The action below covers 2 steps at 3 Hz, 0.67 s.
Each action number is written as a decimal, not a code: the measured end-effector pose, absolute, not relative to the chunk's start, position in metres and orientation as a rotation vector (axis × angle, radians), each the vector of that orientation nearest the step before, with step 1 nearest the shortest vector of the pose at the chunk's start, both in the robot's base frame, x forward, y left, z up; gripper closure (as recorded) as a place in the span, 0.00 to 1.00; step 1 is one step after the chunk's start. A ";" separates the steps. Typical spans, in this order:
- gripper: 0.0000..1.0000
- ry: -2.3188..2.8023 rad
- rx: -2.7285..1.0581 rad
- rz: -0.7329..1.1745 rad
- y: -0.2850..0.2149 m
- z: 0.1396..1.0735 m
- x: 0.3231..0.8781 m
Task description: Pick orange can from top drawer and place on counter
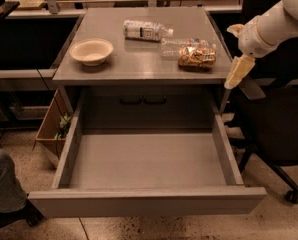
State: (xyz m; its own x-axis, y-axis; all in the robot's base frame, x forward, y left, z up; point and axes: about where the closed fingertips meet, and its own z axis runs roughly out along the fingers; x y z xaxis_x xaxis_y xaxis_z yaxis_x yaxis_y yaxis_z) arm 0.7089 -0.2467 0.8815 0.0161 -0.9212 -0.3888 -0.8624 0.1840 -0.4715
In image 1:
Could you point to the white paper bowl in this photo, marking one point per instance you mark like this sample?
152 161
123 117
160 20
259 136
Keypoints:
91 52

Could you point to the black shoe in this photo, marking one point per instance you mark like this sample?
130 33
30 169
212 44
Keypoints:
29 213

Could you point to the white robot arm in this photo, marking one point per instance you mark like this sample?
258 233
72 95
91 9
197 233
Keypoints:
261 36

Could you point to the crushed orange soda can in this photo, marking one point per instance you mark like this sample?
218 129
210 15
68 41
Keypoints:
197 57

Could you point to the green item in box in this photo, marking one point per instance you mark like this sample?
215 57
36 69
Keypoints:
63 127

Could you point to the right black drawer handle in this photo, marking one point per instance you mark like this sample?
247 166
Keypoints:
155 100

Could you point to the brown cardboard box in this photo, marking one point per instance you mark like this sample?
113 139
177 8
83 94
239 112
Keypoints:
48 128

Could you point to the black drawer handle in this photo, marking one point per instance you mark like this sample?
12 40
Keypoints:
130 100
155 100

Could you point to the grey cabinet with counter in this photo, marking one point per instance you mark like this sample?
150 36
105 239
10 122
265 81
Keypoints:
137 68

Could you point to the white labelled plastic bottle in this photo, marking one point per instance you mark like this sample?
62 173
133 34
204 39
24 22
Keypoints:
144 30

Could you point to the clear plastic water bottle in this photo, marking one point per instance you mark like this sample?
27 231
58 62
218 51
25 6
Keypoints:
170 47

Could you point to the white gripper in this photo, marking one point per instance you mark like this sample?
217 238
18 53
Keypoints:
251 39

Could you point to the open grey top drawer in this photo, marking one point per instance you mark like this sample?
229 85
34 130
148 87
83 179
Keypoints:
168 173

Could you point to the person's leg in jeans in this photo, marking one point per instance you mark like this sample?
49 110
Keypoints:
12 195

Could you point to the left black drawer handle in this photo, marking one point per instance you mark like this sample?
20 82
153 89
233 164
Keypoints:
130 100

